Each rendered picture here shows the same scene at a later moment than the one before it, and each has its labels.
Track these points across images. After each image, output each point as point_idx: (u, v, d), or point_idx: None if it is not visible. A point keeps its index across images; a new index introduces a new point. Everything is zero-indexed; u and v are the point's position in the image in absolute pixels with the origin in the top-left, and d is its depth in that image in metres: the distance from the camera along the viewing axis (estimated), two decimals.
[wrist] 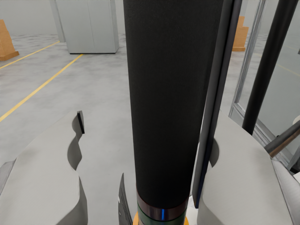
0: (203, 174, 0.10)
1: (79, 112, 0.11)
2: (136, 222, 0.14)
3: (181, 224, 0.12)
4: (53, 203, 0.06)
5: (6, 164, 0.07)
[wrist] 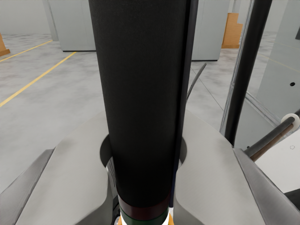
0: (174, 173, 0.10)
1: None
2: (121, 222, 0.14)
3: (164, 223, 0.12)
4: (82, 197, 0.06)
5: (47, 151, 0.08)
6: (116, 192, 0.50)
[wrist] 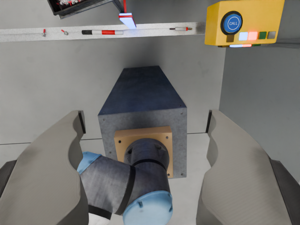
0: None
1: (80, 112, 0.11)
2: None
3: None
4: (54, 203, 0.06)
5: (8, 163, 0.07)
6: None
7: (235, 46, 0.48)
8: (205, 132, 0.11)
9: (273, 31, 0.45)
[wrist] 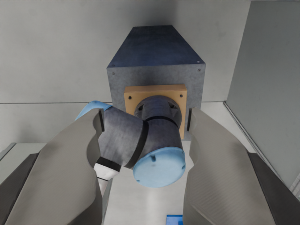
0: None
1: (100, 110, 0.11)
2: None
3: None
4: (71, 199, 0.06)
5: (31, 156, 0.08)
6: None
7: None
8: (186, 130, 0.12)
9: None
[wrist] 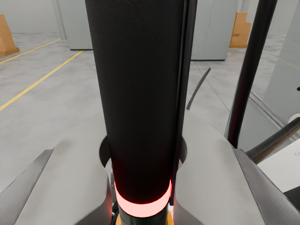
0: (174, 169, 0.10)
1: None
2: (120, 219, 0.14)
3: (162, 221, 0.11)
4: (81, 198, 0.06)
5: (46, 151, 0.08)
6: None
7: None
8: None
9: None
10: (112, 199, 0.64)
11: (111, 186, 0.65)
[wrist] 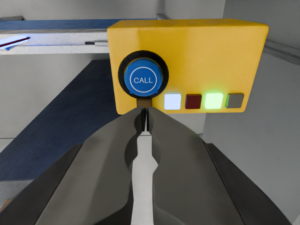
0: None
1: (143, 110, 0.11)
2: None
3: None
4: (104, 197, 0.06)
5: (76, 145, 0.08)
6: None
7: None
8: (147, 131, 0.12)
9: (238, 96, 0.20)
10: None
11: None
